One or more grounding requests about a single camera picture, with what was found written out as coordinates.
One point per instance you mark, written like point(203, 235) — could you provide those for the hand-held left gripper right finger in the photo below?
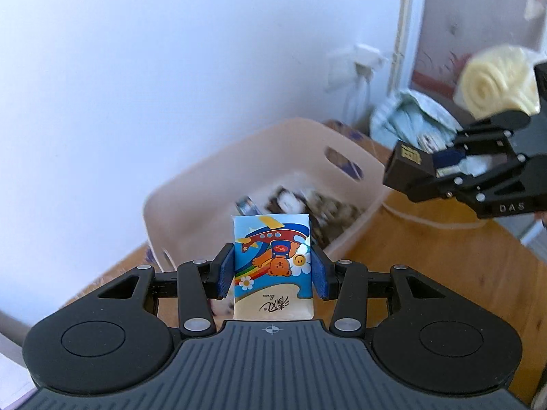
point(322, 275)

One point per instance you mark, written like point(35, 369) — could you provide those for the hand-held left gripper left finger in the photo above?
point(224, 271)

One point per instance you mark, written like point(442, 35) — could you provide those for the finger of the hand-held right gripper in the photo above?
point(466, 186)
point(448, 158)

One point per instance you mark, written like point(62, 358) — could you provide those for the small black box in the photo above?
point(406, 171)

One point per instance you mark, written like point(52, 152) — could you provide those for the cartoon bear tissue pack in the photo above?
point(273, 290)

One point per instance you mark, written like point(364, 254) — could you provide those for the beige plastic storage bin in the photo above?
point(205, 179)

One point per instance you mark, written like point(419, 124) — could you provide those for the light blue plastic bag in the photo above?
point(397, 124)

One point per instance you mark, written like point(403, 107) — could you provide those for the wooden desk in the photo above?
point(427, 243)

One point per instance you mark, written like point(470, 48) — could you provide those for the pale yellow fleece blanket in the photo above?
point(495, 81)

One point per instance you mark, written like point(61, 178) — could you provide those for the white wall charger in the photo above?
point(359, 62)

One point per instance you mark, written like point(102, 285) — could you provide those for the white door frame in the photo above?
point(404, 30)

